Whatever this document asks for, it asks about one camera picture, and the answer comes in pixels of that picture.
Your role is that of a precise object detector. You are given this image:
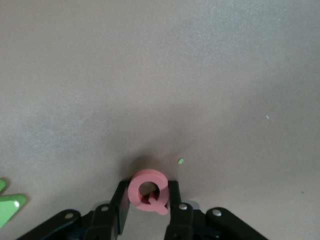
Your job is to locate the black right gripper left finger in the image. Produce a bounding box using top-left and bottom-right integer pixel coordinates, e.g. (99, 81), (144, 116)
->
(14, 180), (131, 240)

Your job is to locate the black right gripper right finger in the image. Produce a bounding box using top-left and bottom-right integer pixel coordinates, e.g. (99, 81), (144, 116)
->
(164, 179), (270, 240)

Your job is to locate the pink letter Q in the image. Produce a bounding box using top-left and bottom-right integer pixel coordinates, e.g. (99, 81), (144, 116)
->
(127, 168), (170, 216)

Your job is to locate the green letter N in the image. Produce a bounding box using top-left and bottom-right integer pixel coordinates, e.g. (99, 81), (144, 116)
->
(0, 177), (27, 230)

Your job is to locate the brown table mat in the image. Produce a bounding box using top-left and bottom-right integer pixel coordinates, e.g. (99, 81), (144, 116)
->
(0, 0), (320, 240)

